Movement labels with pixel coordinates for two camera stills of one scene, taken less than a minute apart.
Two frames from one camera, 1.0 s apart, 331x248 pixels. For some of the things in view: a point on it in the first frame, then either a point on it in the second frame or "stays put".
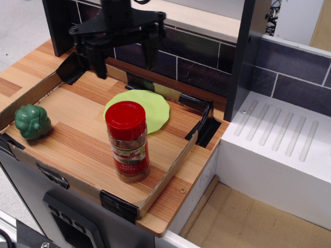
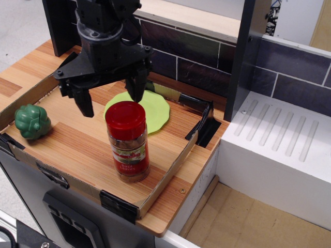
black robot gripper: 119,24 to 104,57
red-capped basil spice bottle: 126,124 stays put
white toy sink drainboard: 279,153 stays put
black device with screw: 27,237 stays put
